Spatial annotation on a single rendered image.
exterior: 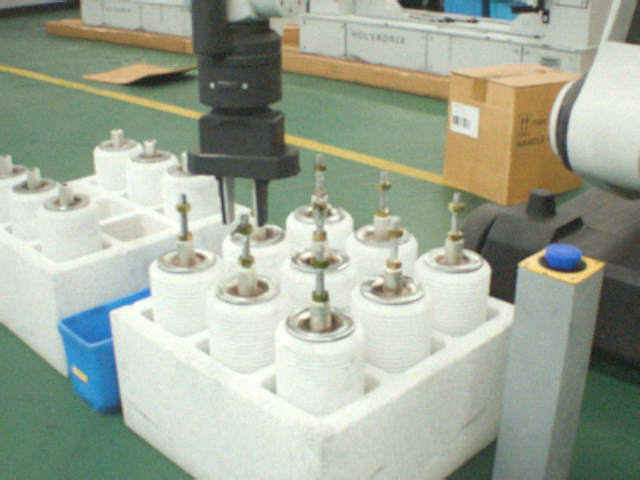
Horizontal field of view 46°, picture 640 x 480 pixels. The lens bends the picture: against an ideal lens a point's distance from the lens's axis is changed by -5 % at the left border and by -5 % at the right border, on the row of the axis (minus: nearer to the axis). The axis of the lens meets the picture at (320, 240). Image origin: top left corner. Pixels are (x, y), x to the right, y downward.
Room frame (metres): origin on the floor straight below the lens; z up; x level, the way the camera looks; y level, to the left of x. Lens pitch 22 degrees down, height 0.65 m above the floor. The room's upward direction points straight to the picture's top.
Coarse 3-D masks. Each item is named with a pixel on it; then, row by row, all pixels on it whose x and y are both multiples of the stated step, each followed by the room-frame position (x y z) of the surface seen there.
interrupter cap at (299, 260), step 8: (296, 256) 0.92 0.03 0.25; (304, 256) 0.92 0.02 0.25; (336, 256) 0.92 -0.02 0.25; (344, 256) 0.92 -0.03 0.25; (296, 264) 0.89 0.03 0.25; (304, 264) 0.89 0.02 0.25; (336, 264) 0.89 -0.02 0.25; (344, 264) 0.89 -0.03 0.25; (304, 272) 0.88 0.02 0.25; (312, 272) 0.87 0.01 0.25; (328, 272) 0.87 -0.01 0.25
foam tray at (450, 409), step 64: (128, 320) 0.88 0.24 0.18; (512, 320) 0.88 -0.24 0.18; (128, 384) 0.89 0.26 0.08; (192, 384) 0.78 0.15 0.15; (256, 384) 0.74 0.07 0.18; (384, 384) 0.74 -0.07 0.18; (448, 384) 0.78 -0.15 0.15; (192, 448) 0.79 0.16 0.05; (256, 448) 0.70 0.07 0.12; (320, 448) 0.63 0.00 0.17; (384, 448) 0.70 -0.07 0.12; (448, 448) 0.79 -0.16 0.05
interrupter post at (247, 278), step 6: (240, 270) 0.82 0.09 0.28; (246, 270) 0.81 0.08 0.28; (252, 270) 0.82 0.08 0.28; (240, 276) 0.82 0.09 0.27; (246, 276) 0.81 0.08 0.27; (252, 276) 0.82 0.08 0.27; (240, 282) 0.82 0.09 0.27; (246, 282) 0.81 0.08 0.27; (252, 282) 0.82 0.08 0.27; (240, 288) 0.82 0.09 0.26; (246, 288) 0.81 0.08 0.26; (252, 288) 0.82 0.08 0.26; (246, 294) 0.81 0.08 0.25
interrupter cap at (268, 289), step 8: (224, 280) 0.84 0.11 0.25; (232, 280) 0.85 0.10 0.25; (264, 280) 0.85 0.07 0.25; (272, 280) 0.84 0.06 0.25; (216, 288) 0.82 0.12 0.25; (224, 288) 0.82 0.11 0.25; (232, 288) 0.83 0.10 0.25; (264, 288) 0.83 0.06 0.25; (272, 288) 0.83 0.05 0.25; (216, 296) 0.81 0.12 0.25; (224, 296) 0.80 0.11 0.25; (232, 296) 0.80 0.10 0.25; (240, 296) 0.81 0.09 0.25; (248, 296) 0.81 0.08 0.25; (256, 296) 0.81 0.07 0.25; (264, 296) 0.80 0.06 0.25; (272, 296) 0.80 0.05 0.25; (240, 304) 0.79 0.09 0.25; (248, 304) 0.79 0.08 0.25; (256, 304) 0.79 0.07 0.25
